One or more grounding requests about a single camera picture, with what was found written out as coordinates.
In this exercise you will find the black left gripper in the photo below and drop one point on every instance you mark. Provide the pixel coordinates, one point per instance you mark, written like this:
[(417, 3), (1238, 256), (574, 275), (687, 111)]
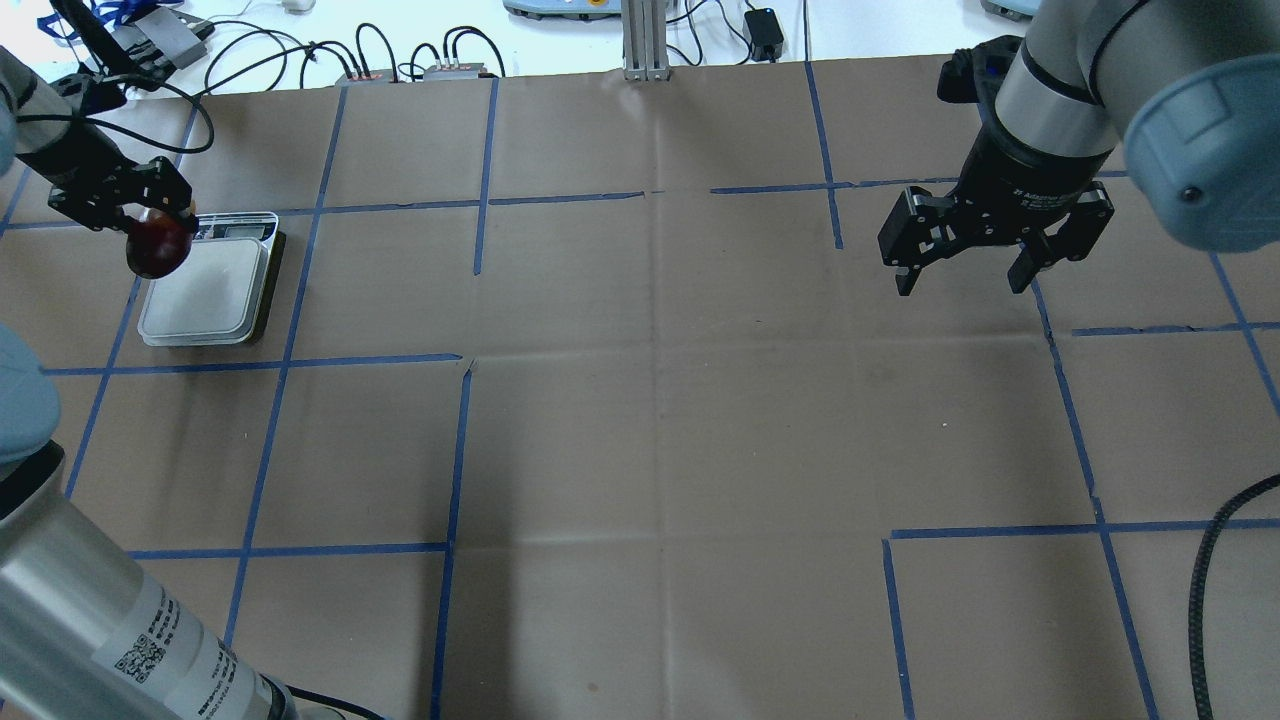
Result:
[(70, 160)]

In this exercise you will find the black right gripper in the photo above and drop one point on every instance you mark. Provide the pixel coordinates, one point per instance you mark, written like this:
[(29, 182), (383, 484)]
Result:
[(1020, 167)]

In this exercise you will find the red yellow mango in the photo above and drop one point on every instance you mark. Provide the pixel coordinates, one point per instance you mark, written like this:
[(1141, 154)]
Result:
[(157, 244)]

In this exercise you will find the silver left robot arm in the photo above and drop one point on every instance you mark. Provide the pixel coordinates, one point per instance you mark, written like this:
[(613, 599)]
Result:
[(87, 632)]

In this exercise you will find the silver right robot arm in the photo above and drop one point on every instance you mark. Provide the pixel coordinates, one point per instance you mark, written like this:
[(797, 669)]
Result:
[(1188, 91)]

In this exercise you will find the silver digital kitchen scale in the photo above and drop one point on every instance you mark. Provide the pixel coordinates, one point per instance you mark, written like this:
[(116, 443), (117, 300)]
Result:
[(221, 294)]

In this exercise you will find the grey usb hub near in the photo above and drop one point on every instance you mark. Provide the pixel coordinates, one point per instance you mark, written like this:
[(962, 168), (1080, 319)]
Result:
[(383, 76)]

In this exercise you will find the grey usb hub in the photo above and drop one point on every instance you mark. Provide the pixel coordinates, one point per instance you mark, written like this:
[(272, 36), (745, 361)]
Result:
[(383, 76), (454, 71)]

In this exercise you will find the black power adapter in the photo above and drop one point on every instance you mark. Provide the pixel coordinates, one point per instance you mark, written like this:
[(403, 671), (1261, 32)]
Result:
[(762, 29)]

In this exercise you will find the grey usb hub far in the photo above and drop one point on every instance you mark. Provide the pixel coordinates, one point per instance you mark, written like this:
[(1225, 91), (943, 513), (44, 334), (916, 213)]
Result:
[(454, 71)]

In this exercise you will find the brown paper table cover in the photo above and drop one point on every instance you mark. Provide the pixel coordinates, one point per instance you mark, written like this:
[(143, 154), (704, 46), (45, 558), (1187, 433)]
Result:
[(581, 400)]

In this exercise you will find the blue teach pendant tablet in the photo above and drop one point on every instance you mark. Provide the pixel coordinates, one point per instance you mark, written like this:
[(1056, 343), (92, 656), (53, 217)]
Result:
[(585, 10)]

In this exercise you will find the aluminium frame post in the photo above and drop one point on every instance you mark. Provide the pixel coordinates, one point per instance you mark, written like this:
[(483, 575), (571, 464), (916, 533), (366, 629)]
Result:
[(645, 51)]

